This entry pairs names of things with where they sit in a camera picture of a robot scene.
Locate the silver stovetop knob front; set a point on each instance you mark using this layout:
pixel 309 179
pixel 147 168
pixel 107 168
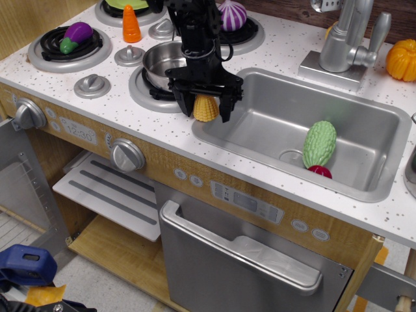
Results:
pixel 92 86

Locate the purple toy eggplant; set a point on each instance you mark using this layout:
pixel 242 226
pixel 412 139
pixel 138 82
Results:
pixel 75 34

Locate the silver oven dial left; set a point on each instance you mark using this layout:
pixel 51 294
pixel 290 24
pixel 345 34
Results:
pixel 28 114

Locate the silver oven dial right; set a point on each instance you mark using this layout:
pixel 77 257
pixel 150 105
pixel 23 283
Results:
pixel 125 156

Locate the silver toy faucet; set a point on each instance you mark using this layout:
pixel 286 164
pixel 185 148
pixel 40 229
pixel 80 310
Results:
pixel 343 61

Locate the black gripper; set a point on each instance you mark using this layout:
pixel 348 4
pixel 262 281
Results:
pixel 203 74

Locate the white oven rack shelf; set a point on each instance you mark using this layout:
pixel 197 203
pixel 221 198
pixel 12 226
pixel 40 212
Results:
pixel 127 199

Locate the silver dishwasher door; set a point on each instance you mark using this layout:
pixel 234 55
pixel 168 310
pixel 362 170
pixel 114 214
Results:
pixel 217 262

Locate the purple striped toy onion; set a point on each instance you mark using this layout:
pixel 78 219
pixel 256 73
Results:
pixel 233 16

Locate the red toy radish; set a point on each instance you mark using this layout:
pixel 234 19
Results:
pixel 320 170

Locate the silver stovetop knob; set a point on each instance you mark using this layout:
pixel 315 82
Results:
pixel 92 86
pixel 163 30
pixel 129 56

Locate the blue clamp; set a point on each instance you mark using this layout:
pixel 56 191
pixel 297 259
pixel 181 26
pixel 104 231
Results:
pixel 27 266

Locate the green toy plate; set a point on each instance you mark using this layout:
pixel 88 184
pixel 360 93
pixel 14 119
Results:
pixel 135 4

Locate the yellow toy corn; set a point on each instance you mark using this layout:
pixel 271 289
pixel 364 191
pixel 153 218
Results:
pixel 205 108

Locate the silver stovetop knob middle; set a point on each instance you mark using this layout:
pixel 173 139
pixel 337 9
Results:
pixel 129 56

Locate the silver oven dial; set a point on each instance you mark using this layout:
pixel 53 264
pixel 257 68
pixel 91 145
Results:
pixel 28 114
pixel 125 156

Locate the orange toy carrot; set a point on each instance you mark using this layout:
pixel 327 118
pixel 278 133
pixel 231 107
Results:
pixel 130 26

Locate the silver sink basin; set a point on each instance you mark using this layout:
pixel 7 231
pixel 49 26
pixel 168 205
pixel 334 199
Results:
pixel 269 126

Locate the small steel pan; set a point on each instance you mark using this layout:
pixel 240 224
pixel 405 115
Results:
pixel 160 58

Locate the open oven door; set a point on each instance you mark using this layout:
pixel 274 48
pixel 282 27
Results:
pixel 29 212

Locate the green bumpy toy gourd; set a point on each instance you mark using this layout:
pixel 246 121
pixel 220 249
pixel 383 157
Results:
pixel 319 144

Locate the orange toy pumpkin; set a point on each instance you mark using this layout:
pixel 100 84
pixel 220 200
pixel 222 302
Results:
pixel 400 61

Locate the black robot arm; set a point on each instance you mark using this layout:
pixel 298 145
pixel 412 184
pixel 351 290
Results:
pixel 198 24

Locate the silver stovetop knob back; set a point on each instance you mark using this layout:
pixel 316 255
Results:
pixel 163 30

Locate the front left stove burner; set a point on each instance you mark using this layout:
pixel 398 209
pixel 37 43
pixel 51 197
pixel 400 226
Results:
pixel 44 53

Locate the front right stove burner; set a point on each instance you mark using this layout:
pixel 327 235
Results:
pixel 140 93

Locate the back left stove burner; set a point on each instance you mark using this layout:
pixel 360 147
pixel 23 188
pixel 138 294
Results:
pixel 144 18

